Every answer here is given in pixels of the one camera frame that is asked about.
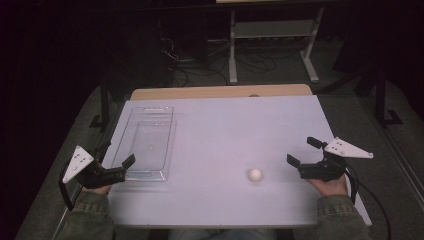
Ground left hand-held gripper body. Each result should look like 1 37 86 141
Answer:
62 145 127 190

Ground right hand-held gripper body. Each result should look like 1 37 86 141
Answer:
297 136 374 183

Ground clear plastic tray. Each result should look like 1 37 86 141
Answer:
110 105 177 183

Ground white ball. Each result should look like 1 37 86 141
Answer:
247 167 264 183

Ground person's left hand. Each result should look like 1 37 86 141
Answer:
81 184 113 196

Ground person's right hand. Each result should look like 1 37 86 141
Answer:
306 173 350 197

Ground white metal stand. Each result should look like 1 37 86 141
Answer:
228 6 325 85

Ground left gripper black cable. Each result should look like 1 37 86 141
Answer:
57 159 83 212

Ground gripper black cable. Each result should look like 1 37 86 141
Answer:
344 166 392 240
57 159 83 212

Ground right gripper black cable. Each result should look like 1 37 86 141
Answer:
344 166 392 240

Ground tangle of floor cables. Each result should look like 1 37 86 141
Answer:
159 36 278 88

